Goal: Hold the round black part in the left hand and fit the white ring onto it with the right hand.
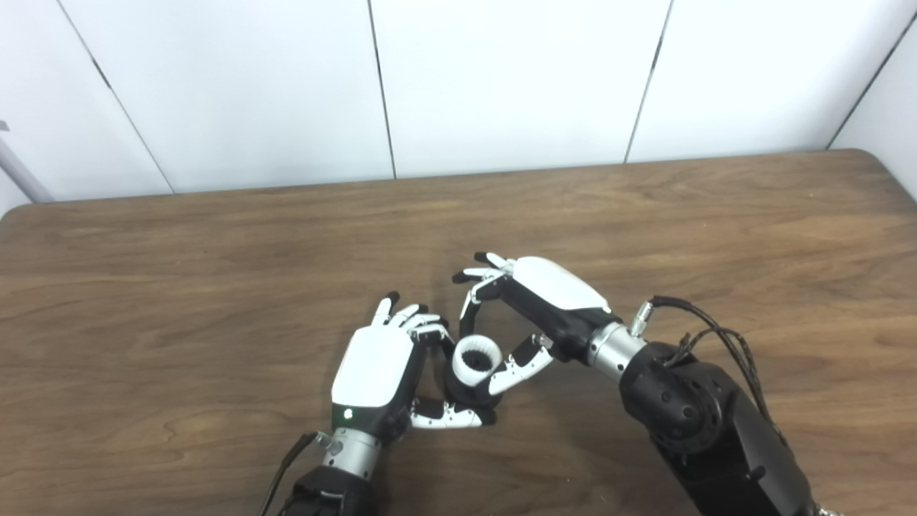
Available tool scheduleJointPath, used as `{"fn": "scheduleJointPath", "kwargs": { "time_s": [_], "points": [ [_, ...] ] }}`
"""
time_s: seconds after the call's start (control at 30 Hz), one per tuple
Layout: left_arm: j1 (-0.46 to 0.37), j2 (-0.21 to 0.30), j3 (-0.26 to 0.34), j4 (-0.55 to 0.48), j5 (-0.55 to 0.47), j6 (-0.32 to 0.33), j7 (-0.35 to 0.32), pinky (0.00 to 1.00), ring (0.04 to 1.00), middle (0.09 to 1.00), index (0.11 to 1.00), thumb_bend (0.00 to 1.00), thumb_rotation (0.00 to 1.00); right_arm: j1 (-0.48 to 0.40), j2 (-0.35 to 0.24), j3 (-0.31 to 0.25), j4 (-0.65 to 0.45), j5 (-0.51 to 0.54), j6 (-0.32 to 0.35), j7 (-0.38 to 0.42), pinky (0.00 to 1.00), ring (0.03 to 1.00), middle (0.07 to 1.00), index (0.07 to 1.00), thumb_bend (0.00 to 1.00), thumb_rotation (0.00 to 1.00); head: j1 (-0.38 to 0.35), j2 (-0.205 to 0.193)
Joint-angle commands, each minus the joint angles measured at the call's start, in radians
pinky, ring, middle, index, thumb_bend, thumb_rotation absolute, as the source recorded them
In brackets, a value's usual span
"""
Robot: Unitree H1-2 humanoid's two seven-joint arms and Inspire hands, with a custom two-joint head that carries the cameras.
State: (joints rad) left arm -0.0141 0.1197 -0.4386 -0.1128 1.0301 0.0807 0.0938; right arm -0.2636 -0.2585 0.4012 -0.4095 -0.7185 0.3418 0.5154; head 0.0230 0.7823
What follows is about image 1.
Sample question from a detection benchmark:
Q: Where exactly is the white and black left hand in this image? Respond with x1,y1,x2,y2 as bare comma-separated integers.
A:
331,291,496,439

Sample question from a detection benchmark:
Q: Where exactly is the white and black right hand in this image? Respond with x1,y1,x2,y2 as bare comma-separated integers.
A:
451,252,620,396

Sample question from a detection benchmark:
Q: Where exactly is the white ring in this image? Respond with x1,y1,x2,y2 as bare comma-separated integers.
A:
451,335,506,384

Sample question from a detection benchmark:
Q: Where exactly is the round black part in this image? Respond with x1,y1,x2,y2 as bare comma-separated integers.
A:
444,362,501,410

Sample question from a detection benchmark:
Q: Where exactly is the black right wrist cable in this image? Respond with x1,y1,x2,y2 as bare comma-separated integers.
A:
629,295,842,516

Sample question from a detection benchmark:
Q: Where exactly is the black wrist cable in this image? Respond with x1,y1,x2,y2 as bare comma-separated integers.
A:
258,431,337,516
629,295,842,516

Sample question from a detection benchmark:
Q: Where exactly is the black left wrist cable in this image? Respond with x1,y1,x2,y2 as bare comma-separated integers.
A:
258,431,337,516

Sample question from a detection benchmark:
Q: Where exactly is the gray wall corner post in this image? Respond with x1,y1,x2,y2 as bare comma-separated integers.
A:
0,136,57,204

